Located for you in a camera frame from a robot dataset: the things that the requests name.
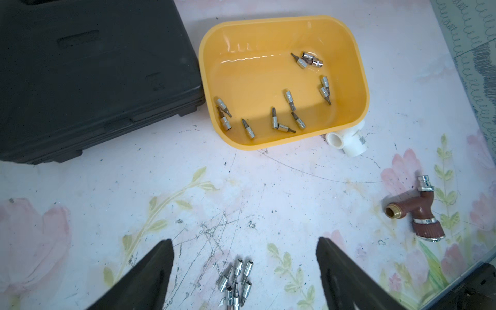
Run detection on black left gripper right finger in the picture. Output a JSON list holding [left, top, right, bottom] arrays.
[[316, 237, 404, 309]]

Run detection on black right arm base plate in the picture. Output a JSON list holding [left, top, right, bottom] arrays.
[[430, 263, 496, 310]]

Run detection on yellow plastic storage box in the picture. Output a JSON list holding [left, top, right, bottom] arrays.
[[198, 15, 370, 151]]

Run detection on small silver bit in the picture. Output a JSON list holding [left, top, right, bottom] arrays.
[[285, 90, 296, 111]]

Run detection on white pipe tee fitting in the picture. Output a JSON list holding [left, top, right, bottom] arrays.
[[325, 120, 368, 157]]

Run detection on red brown pipe fitting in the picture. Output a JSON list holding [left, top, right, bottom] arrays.
[[385, 175, 446, 242]]

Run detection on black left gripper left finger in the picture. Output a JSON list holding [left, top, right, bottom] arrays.
[[89, 239, 174, 310]]

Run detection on silver socket bit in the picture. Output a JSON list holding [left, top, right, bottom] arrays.
[[320, 87, 332, 105], [233, 258, 244, 279], [321, 76, 330, 93], [241, 260, 253, 285], [216, 264, 233, 293], [302, 52, 324, 68], [226, 282, 241, 310], [271, 107, 279, 129], [215, 98, 232, 117], [291, 112, 306, 130], [240, 280, 252, 307], [217, 107, 232, 131], [291, 53, 308, 69], [277, 123, 296, 133], [242, 119, 255, 140]]

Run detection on black plastic tool case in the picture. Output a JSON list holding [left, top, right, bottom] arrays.
[[1, 1, 205, 165]]

